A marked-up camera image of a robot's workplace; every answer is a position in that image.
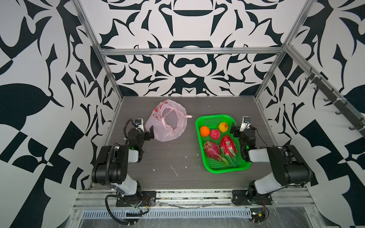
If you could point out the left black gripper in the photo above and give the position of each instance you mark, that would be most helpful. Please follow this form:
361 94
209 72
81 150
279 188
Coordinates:
147 137

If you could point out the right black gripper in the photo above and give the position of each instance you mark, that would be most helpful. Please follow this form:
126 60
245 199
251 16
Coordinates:
237 131

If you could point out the green plastic perforated basket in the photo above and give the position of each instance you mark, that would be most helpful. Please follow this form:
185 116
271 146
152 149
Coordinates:
212 165

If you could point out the pink dragon fruit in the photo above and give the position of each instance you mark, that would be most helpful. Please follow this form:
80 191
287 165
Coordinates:
214 152

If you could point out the pink plastic bag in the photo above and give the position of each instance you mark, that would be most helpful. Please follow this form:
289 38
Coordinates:
169 120

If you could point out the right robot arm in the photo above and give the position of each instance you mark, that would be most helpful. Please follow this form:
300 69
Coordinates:
288 166

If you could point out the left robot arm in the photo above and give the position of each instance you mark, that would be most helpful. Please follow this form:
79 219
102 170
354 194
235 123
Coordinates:
111 166

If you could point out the yellow orange fruit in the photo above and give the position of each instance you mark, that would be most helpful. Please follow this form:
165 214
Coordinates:
223 127

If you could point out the small green-lit circuit board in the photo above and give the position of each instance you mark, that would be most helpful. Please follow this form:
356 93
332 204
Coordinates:
259 215

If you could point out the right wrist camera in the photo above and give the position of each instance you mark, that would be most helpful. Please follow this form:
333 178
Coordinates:
246 123

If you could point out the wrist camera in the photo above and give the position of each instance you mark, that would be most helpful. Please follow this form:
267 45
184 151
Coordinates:
246 123
139 124

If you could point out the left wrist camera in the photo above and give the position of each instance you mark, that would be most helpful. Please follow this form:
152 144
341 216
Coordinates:
139 124

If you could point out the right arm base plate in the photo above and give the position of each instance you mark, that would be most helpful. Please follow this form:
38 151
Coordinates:
243 197

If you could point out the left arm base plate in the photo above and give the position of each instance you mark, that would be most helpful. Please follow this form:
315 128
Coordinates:
136 198

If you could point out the white slotted cable duct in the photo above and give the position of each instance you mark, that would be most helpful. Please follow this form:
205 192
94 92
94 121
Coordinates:
175 213

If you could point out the aluminium front rail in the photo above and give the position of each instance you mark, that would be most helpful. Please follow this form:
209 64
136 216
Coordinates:
186 198

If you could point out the black wall hook rack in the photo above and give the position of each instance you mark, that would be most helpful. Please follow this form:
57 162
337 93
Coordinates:
342 104

